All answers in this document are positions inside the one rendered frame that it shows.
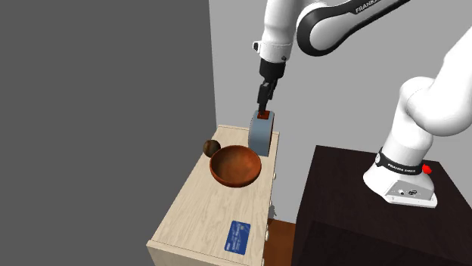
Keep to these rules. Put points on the dark brown ball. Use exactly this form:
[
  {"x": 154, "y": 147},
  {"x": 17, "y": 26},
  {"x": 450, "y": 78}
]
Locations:
[{"x": 211, "y": 147}]

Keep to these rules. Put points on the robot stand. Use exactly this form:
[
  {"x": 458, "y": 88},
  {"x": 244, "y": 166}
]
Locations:
[{"x": 372, "y": 224}]

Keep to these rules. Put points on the blue-grey box with red button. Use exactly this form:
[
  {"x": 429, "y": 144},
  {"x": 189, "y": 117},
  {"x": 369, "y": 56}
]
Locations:
[{"x": 260, "y": 133}]

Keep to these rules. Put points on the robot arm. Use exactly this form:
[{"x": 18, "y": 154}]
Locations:
[{"x": 431, "y": 107}]

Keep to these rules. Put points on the brown wooden bowl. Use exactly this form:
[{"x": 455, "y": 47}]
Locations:
[{"x": 236, "y": 166}]

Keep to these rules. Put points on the blue card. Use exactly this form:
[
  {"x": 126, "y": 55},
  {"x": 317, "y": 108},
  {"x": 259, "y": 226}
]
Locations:
[{"x": 238, "y": 237}]

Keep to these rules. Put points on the light wooden chest of drawers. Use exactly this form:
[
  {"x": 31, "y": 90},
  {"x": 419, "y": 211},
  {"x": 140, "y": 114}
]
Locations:
[{"x": 206, "y": 213}]

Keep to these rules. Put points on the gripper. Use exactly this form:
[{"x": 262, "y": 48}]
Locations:
[{"x": 272, "y": 69}]

